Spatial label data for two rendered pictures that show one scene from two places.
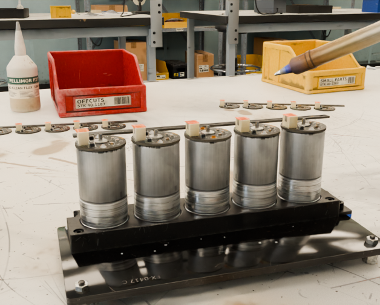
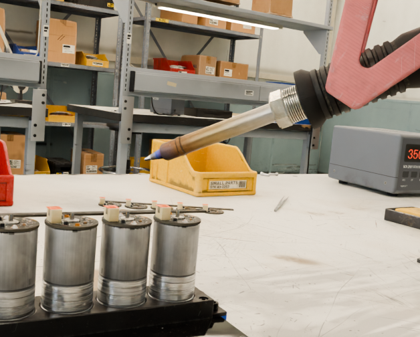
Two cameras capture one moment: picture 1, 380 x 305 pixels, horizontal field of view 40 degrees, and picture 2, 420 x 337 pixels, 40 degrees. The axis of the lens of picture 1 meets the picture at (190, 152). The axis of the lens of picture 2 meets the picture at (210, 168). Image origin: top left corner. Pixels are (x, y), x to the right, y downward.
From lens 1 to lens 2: 0.02 m
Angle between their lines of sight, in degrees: 16
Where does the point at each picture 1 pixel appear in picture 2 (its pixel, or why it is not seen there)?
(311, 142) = (184, 235)
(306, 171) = (178, 267)
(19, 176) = not seen: outside the picture
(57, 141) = not seen: outside the picture
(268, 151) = (138, 243)
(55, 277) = not seen: outside the picture
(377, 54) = (277, 165)
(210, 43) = (100, 142)
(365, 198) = (243, 301)
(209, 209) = (68, 307)
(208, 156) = (70, 246)
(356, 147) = (240, 251)
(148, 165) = not seen: outside the picture
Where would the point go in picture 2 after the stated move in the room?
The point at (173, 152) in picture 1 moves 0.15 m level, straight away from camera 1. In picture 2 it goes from (29, 240) to (41, 183)
